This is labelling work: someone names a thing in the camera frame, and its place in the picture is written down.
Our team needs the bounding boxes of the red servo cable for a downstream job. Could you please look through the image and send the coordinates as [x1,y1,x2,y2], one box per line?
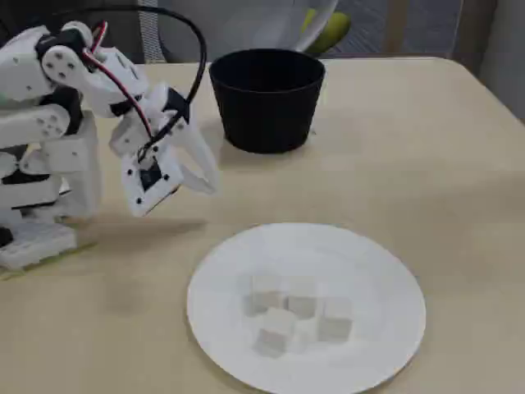
[81,22,157,143]

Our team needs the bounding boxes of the wooden partition frame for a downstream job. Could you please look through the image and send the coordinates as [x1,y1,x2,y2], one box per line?
[387,0,405,57]

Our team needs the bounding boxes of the black pot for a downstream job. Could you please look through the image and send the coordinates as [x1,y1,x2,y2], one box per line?
[208,48,328,155]

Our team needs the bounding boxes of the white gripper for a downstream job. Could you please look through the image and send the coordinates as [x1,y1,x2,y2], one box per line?
[108,84,221,195]

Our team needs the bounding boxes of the white cube block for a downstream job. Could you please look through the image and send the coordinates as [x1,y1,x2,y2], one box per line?
[253,308,296,356]
[286,278,317,320]
[317,297,354,342]
[244,275,285,318]

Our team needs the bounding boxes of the white office chair green cushion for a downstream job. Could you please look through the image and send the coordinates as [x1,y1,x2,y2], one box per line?
[137,0,353,65]

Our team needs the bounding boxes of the green tape under base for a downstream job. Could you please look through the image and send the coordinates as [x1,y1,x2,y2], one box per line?
[0,240,99,282]

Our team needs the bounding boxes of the white perforated base plate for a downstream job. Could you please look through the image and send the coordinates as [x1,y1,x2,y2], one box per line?
[0,221,78,272]

